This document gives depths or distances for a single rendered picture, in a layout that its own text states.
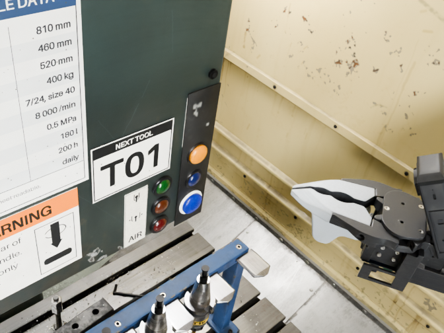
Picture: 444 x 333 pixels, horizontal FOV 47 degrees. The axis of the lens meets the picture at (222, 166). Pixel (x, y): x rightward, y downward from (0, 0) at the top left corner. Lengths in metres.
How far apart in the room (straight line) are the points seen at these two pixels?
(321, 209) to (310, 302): 1.10
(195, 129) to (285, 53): 0.88
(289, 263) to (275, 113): 0.50
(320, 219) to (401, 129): 0.72
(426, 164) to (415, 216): 0.07
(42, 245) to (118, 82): 0.18
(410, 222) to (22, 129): 0.39
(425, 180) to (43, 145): 0.35
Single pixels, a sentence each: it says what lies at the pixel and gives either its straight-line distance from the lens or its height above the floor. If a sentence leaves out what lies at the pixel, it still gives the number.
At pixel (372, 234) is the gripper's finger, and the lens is 0.55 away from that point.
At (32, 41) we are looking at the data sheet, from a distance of 0.40.
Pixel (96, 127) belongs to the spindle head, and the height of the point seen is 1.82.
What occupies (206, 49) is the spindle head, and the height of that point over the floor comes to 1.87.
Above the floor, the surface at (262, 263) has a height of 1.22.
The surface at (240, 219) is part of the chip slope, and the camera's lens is 1.78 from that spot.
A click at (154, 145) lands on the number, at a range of 0.53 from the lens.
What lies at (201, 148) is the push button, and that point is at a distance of 0.58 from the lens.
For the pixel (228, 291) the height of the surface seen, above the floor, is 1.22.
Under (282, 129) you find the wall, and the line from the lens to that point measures 1.52.
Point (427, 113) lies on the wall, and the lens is 1.23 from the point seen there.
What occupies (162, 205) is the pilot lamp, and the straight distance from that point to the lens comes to 0.60.
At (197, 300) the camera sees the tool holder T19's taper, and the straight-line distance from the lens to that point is 1.05.
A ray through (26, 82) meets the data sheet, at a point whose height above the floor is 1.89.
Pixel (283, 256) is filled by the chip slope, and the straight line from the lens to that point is 1.70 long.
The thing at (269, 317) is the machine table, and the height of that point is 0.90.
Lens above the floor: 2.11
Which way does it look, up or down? 40 degrees down
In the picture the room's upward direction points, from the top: 10 degrees clockwise
